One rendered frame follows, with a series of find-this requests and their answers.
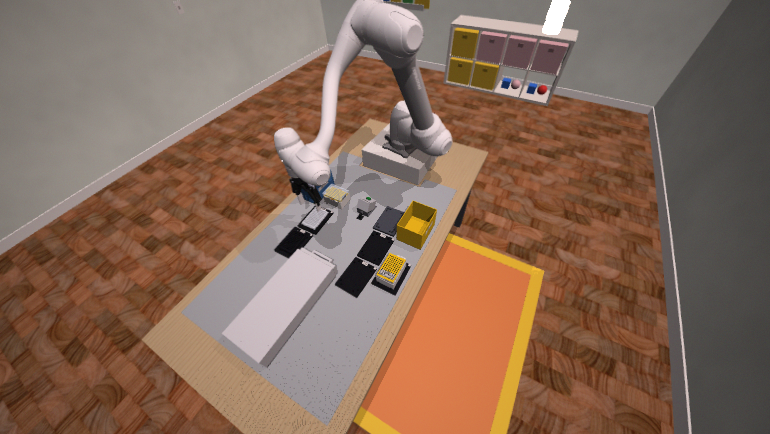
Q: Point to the yellow open-top bin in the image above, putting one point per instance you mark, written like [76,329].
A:
[416,224]

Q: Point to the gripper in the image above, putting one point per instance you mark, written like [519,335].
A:
[311,191]

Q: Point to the grey bench mat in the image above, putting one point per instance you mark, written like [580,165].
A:
[319,361]

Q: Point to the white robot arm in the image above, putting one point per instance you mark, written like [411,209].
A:
[395,34]

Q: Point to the blue open bin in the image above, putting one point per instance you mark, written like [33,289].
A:
[320,189]

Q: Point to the black multi-well assay plate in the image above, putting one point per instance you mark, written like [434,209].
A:
[287,246]

